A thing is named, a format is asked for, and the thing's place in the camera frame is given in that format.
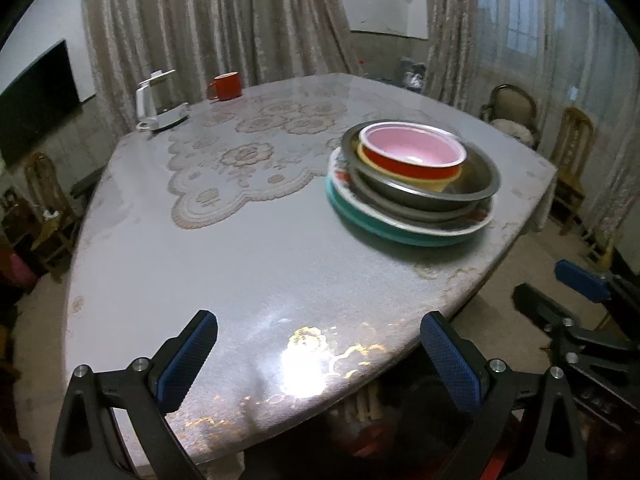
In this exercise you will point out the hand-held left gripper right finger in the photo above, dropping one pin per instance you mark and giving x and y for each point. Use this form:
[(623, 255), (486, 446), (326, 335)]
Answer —
[(450, 360)]

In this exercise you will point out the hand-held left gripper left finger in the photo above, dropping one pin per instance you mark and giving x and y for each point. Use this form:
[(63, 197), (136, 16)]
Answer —
[(187, 360)]

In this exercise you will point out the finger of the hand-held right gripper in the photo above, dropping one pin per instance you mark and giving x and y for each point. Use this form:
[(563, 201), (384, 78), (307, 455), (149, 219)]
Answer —
[(600, 345), (580, 280)]

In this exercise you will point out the large white patterned plate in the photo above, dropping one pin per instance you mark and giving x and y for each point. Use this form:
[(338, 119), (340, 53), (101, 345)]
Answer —
[(467, 227)]

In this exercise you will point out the teal plastic plate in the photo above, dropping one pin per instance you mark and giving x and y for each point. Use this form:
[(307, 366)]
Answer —
[(400, 237)]

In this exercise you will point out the stainless steel bowl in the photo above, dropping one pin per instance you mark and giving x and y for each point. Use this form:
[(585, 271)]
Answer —
[(475, 180)]

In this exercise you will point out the yellow plastic bowl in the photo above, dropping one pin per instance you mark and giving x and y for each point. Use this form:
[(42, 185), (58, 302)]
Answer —
[(430, 183)]

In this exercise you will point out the red bowl pink inside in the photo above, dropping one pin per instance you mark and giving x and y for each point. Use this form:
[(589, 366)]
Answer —
[(415, 167)]

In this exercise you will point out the light wooden slatted chair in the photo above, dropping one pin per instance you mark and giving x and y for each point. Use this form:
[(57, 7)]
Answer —
[(567, 187)]

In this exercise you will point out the worn wooden chair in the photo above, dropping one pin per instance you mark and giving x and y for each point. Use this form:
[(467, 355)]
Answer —
[(55, 230)]

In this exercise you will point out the dark upholstered armchair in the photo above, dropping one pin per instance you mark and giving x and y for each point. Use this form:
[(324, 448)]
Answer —
[(515, 102)]

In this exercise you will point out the sheer white curtain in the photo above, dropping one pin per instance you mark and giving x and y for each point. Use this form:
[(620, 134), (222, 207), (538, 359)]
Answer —
[(590, 90)]

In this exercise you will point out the dark wooden stool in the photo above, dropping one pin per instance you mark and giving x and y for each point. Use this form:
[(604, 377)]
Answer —
[(85, 185)]

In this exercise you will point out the floral lace table mat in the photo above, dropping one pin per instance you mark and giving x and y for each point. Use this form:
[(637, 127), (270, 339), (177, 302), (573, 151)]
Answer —
[(245, 155)]

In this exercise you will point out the white electric kettle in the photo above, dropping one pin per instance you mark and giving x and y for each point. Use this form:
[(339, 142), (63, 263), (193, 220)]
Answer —
[(162, 115)]

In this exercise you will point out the plastic bags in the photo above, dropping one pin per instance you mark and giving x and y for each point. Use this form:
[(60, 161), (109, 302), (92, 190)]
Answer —
[(412, 75)]

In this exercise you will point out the barred window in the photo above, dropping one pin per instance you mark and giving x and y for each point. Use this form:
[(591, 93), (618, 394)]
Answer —
[(525, 15)]

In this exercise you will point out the red mug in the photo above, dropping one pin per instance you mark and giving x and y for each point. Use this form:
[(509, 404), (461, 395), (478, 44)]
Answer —
[(230, 87)]

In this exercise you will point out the narrow beige velvet curtain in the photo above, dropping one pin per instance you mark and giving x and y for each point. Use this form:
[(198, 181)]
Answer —
[(450, 35)]

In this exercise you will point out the black television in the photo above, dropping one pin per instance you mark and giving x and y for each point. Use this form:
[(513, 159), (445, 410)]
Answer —
[(35, 105)]

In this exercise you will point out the wide beige velvet curtain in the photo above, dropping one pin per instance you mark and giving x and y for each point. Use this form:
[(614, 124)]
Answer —
[(200, 25)]

